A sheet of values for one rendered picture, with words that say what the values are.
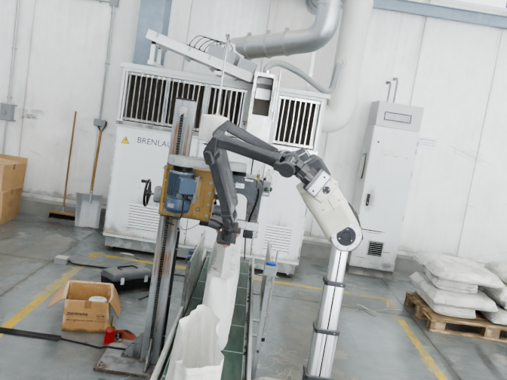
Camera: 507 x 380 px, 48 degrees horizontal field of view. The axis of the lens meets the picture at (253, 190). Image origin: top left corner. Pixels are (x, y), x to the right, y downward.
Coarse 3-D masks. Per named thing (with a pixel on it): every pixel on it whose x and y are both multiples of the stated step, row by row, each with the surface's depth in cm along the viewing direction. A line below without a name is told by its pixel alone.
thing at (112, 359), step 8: (112, 344) 394; (120, 344) 396; (128, 344) 398; (136, 344) 376; (152, 344) 370; (104, 352) 379; (112, 352) 381; (120, 352) 383; (128, 352) 377; (136, 352) 377; (104, 360) 367; (112, 360) 369; (120, 360) 370; (128, 360) 372; (136, 360) 374; (96, 368) 355; (104, 368) 357; (112, 368) 359; (120, 368) 360; (128, 368) 362; (136, 368) 363; (144, 368) 359; (152, 368) 367; (136, 376) 356; (144, 376) 356
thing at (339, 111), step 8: (336, 96) 644; (344, 96) 642; (352, 96) 645; (328, 104) 654; (336, 104) 645; (344, 104) 644; (352, 104) 649; (328, 112) 646; (336, 112) 645; (344, 112) 645; (352, 112) 653; (328, 120) 646; (336, 120) 646; (344, 120) 648; (328, 128) 651; (336, 128) 653
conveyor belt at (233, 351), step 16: (208, 256) 529; (240, 272) 492; (240, 288) 446; (192, 304) 392; (240, 304) 408; (240, 320) 375; (240, 336) 347; (224, 352) 320; (240, 352) 324; (224, 368) 300; (240, 368) 303
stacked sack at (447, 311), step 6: (420, 294) 584; (426, 300) 564; (432, 306) 545; (438, 306) 541; (444, 306) 540; (450, 306) 541; (438, 312) 539; (444, 312) 538; (450, 312) 539; (456, 312) 539; (462, 312) 540; (468, 312) 540; (474, 312) 541
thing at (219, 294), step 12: (228, 252) 316; (216, 264) 324; (228, 264) 322; (216, 276) 313; (228, 276) 317; (216, 288) 312; (228, 288) 312; (204, 300) 317; (216, 300) 312; (228, 300) 313; (216, 312) 313; (228, 312) 315; (228, 324) 318
